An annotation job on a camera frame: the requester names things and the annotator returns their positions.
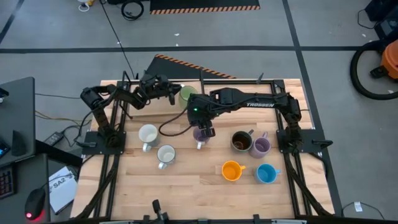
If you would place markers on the black power adapter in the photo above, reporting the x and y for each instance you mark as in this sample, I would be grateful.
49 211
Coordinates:
53 138

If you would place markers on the black keyboard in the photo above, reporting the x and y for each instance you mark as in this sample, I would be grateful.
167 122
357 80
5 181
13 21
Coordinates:
6 183

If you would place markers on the wooden shelf black frame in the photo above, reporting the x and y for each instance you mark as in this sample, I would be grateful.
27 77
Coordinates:
161 109

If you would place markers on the smartphone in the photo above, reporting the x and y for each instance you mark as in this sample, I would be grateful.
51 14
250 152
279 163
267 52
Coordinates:
3 149

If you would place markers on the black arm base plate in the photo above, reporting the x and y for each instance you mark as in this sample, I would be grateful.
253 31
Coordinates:
308 148
93 149

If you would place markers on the orange shop vacuum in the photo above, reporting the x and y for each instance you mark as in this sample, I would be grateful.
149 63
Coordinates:
391 59

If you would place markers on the rectangular hazard-striped floor mat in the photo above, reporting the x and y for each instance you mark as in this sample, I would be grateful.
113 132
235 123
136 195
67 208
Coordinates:
202 4

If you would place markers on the white SA2 booklet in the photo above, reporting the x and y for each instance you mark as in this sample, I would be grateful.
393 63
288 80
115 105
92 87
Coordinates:
62 189

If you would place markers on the black equipment case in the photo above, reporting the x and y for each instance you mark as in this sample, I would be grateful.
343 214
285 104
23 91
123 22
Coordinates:
385 12

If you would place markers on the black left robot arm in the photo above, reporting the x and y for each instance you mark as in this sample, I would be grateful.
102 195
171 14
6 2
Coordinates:
93 98

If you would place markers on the light blue mug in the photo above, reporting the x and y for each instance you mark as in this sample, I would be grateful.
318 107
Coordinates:
265 173

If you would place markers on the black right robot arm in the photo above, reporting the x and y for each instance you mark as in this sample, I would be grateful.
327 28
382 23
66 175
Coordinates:
261 101

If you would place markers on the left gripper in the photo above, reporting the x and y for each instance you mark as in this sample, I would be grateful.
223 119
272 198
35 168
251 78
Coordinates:
155 87

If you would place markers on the lavender bulbous ribbed mug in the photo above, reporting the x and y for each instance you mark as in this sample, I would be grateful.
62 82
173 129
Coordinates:
260 147

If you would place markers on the blue white leaf-pattern mug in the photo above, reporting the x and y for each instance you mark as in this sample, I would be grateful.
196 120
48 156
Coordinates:
166 154

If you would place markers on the black aluminium rig frame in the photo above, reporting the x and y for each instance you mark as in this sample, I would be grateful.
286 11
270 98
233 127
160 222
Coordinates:
236 81

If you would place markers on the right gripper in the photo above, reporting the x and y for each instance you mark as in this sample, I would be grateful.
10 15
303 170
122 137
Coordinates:
199 113

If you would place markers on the dark grey desk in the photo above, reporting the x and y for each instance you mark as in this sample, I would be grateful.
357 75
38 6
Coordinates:
21 177

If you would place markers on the black bracket device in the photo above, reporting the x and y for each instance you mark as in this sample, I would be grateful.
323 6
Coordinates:
157 207

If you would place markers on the dark green speckled mug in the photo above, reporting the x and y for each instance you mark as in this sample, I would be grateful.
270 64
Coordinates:
241 141

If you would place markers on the triangular hazard-striped floor mat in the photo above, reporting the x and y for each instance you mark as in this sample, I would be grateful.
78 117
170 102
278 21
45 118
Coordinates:
168 70

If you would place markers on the light green mug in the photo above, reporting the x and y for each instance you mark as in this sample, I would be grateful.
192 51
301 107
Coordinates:
189 95

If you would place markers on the white paper tag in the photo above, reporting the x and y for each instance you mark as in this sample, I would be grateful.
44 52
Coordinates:
358 207

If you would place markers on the black computer mouse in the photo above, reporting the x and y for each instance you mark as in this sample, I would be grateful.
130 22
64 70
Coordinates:
34 202

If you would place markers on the orange yellow mug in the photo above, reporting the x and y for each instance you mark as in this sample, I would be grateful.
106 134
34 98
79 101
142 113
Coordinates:
231 171

